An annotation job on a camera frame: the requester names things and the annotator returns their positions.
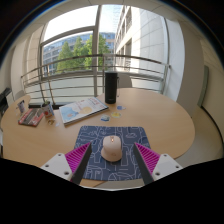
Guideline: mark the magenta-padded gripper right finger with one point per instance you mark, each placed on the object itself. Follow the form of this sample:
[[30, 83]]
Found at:
[[150, 161]]

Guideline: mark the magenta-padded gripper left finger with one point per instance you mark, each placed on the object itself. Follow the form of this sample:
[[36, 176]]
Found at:
[[75, 160]]

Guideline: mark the pale pink computer mouse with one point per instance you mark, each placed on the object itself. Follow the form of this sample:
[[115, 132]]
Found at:
[[111, 150]]

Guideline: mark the blue patterned mouse pad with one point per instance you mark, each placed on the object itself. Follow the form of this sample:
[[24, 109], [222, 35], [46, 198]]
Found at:
[[130, 136]]

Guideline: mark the small white sticker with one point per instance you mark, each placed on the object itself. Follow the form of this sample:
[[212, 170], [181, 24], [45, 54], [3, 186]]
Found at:
[[57, 124]]

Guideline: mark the light blue magazine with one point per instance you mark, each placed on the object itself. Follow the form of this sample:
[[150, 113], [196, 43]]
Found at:
[[83, 110]]

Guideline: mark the blue white sticker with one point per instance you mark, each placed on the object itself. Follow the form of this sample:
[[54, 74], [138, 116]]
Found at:
[[105, 118]]

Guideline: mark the round yellow sticker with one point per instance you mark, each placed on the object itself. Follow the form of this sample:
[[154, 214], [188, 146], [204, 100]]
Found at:
[[116, 115]]

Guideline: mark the small blue sticker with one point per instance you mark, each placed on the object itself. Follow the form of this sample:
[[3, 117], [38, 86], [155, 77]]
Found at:
[[121, 107]]

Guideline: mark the red magazine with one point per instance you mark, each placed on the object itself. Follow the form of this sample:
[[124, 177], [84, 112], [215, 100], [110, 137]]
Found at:
[[31, 116]]

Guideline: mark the small white blue cup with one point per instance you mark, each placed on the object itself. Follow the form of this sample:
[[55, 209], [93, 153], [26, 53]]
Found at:
[[21, 106]]

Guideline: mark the black cylindrical tumbler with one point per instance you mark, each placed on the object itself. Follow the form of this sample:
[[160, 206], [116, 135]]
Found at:
[[111, 87]]

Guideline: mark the grey chair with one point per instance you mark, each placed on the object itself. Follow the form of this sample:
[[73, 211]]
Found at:
[[19, 95], [125, 80]]

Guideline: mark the metal balcony railing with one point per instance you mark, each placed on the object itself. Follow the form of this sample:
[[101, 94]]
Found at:
[[73, 75]]

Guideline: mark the black printer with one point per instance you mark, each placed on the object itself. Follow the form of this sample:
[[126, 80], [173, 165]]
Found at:
[[4, 98]]

